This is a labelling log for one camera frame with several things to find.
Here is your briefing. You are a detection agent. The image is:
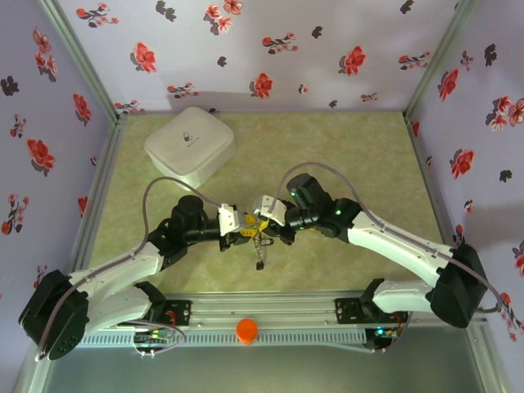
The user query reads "grey keyring with chain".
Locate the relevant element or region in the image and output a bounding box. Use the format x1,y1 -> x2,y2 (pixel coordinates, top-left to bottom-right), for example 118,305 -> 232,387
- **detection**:
250,233 -> 271,265

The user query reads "white plastic lidded container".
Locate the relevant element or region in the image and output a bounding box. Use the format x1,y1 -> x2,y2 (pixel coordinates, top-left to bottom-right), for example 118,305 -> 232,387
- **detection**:
143,106 -> 237,192

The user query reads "orange round cap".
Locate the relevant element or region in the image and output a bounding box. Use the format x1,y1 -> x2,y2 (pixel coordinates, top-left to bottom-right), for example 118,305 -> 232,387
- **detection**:
236,318 -> 259,347

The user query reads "left green circuit board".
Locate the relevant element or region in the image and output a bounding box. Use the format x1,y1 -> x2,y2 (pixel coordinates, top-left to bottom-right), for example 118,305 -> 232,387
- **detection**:
133,329 -> 173,346

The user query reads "right black circuit board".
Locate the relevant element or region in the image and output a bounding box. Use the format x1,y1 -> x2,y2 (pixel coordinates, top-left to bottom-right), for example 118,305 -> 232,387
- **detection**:
366,326 -> 400,352

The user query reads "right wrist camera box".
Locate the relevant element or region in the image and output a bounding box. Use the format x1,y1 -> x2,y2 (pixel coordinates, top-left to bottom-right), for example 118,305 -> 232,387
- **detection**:
251,195 -> 288,225

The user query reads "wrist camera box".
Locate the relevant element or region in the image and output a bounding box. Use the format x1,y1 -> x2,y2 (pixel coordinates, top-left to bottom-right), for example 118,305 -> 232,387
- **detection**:
251,195 -> 288,225
218,202 -> 242,237

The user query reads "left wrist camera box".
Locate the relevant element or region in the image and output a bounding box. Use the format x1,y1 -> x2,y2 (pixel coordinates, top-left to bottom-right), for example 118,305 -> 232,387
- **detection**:
218,202 -> 242,237

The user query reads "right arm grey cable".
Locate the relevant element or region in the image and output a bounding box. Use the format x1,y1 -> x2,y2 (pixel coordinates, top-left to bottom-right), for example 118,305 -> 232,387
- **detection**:
269,162 -> 504,314

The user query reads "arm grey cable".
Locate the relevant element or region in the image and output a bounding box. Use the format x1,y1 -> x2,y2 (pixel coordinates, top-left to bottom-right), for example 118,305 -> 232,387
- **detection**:
34,176 -> 226,362
269,162 -> 504,314

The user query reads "left arm grey cable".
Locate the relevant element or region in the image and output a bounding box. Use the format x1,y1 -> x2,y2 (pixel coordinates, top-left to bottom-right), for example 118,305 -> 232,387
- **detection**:
34,176 -> 226,362

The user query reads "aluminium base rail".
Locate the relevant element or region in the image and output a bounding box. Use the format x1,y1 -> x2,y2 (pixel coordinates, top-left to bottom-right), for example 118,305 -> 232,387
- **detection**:
81,291 -> 489,328

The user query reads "left black mount plate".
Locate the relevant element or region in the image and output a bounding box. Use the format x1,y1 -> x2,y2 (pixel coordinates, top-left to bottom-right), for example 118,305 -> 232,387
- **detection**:
157,300 -> 192,328

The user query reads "black mount plate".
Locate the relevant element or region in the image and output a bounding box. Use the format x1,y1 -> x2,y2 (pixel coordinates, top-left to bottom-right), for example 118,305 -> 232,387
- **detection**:
334,297 -> 410,327
157,300 -> 192,328

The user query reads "left base cable loop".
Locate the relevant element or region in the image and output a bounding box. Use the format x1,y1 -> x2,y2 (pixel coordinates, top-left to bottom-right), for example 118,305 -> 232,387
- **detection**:
131,317 -> 187,359

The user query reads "base cable loop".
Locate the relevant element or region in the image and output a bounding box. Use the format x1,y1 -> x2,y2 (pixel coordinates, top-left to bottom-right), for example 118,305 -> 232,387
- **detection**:
131,317 -> 187,359
384,313 -> 413,353

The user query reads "right black mount plate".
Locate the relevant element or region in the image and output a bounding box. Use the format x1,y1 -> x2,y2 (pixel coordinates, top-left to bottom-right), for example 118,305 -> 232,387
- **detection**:
334,297 -> 410,327

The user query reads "aluminium side rail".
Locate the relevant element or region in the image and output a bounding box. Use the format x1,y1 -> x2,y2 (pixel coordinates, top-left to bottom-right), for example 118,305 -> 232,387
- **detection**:
403,114 -> 463,255
72,116 -> 128,271

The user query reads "grey slotted cable duct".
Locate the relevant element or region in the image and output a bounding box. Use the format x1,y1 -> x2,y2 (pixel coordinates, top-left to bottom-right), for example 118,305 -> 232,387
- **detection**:
77,329 -> 368,349

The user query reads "right base cable loop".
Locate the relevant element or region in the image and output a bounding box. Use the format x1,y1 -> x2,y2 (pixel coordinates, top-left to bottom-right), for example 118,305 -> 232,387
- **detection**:
384,313 -> 413,353

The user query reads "aluminium corner post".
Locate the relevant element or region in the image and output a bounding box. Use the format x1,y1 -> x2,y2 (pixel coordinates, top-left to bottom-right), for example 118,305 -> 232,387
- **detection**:
403,0 -> 480,118
38,0 -> 120,124

